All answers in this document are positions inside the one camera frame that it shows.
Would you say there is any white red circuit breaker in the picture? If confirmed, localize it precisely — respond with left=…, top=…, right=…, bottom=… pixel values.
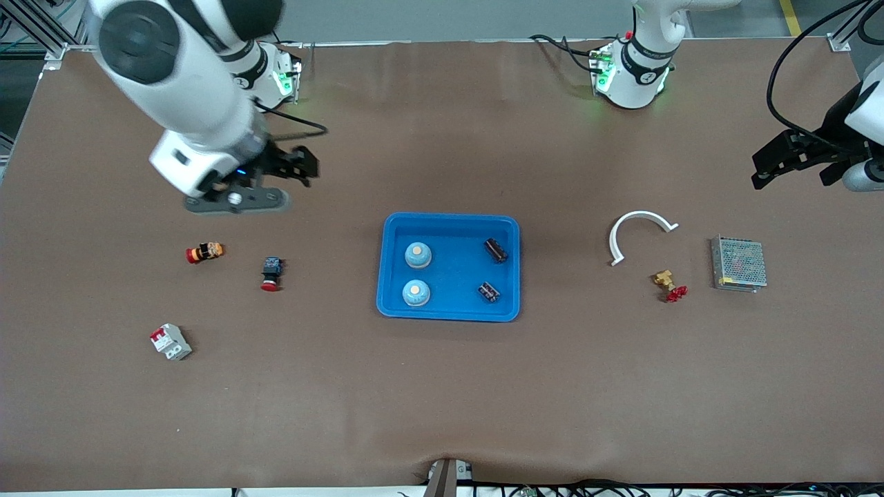
left=150, top=324, right=193, bottom=361

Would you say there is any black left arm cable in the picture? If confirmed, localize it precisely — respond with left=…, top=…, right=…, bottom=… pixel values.
left=767, top=0, right=884, bottom=149

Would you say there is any black base cable bundle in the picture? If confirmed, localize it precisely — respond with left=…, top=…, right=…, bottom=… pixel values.
left=530, top=33, right=602, bottom=73

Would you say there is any grey metal post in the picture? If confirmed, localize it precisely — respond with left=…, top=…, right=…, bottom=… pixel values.
left=423, top=457, right=476, bottom=497

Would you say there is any white curved plastic clamp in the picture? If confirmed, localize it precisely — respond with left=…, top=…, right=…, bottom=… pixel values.
left=608, top=211, right=680, bottom=267

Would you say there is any brass valve red handle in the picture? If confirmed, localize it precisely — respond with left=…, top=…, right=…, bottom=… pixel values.
left=654, top=269, right=689, bottom=304

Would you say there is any aluminium frame profile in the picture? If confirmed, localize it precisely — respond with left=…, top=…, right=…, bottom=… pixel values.
left=0, top=0, right=94, bottom=73
left=827, top=0, right=884, bottom=52

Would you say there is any metal mesh power supply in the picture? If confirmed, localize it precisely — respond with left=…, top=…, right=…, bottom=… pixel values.
left=711, top=235, right=768, bottom=293

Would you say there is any blue plastic tray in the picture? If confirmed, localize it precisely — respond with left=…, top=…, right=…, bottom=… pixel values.
left=376, top=213, right=521, bottom=323

